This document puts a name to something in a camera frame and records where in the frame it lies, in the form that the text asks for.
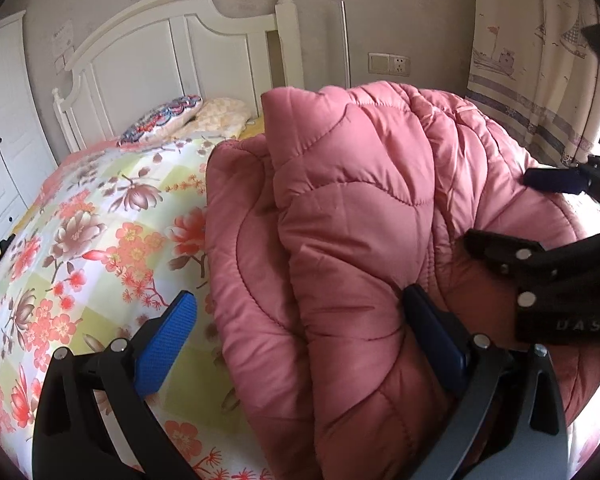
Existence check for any striped patterned curtain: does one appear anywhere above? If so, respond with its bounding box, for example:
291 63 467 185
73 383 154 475
467 0 600 166

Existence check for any wall socket plate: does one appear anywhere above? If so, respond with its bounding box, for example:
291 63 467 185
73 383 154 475
367 53 411 77

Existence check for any cream checked pillow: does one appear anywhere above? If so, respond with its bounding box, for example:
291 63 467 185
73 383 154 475
171 98 252 139

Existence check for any pink quilted jacket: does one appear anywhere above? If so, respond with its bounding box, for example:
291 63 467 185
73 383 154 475
206 81 600 479

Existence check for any colourful patterned pillow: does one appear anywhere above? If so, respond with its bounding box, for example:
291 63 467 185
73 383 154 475
118 94 204 146

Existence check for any white wardrobe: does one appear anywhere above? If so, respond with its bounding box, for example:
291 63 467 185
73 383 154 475
0 11 57 240

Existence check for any white wooden headboard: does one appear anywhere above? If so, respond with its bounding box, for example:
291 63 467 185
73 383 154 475
52 0 304 153

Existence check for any floral bed sheet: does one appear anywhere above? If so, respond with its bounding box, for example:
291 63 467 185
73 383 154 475
0 132 272 479

